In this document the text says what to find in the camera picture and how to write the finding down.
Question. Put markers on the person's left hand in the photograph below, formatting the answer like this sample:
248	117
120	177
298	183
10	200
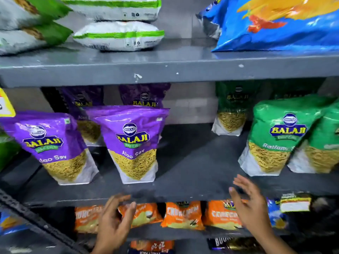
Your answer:
111	227

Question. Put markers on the person's right hand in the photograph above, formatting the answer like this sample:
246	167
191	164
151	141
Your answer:
254	211

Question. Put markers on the person's left thumb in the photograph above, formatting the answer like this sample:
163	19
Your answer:
128	216

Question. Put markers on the person's right thumb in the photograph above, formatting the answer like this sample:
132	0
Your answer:
234	198

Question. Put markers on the person's right forearm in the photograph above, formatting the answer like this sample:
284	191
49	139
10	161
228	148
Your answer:
275	243

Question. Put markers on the person's left forearm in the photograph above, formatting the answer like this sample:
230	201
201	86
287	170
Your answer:
106	251

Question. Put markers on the orange snack packet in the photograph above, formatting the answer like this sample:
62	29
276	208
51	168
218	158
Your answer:
147	214
182	215
86	218
221	214

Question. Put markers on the orange biscuit pack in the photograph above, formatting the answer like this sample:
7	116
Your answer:
151	246

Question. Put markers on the small blue snack packet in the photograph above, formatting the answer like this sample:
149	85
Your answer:
275	214

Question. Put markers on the dark biscuit pack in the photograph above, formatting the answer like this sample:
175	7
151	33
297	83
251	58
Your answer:
225	244

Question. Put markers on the yellow and white packet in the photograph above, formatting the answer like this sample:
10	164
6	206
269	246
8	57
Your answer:
295	203

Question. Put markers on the green snack packet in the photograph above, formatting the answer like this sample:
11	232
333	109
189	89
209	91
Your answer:
275	134
233	108
321	148
294	89

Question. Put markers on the purple snack packet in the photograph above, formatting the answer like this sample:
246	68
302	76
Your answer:
132	140
84	100
50	145
144	96

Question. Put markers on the blue and orange packet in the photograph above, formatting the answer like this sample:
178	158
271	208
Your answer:
10	223

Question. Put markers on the plain green packet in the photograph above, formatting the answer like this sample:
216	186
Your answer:
8	150

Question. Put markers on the grey metal shelving rack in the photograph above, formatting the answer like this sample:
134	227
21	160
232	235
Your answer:
185	66

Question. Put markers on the yellow price tag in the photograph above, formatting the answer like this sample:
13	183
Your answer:
5	105

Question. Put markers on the large blue bag yellow print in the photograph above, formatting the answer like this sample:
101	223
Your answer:
278	31

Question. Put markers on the white packet with green stripe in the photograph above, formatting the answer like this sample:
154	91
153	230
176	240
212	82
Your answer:
119	36
114	9

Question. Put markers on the white packet with green corner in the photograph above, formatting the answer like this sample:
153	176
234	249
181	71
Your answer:
16	13
23	39

